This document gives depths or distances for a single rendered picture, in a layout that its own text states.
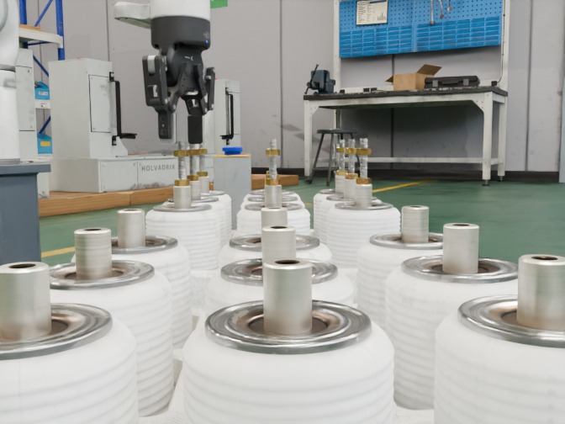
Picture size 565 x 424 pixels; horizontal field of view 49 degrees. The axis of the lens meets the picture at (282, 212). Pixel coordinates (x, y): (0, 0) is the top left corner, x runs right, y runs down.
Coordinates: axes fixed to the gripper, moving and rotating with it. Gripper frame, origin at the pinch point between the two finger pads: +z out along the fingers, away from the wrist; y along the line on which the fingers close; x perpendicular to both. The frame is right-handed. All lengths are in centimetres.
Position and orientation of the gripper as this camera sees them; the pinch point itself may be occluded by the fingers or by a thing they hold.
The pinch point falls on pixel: (182, 134)
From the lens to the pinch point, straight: 82.0
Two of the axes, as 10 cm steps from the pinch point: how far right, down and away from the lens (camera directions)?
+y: 3.8, -1.0, 9.2
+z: 0.0, 9.9, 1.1
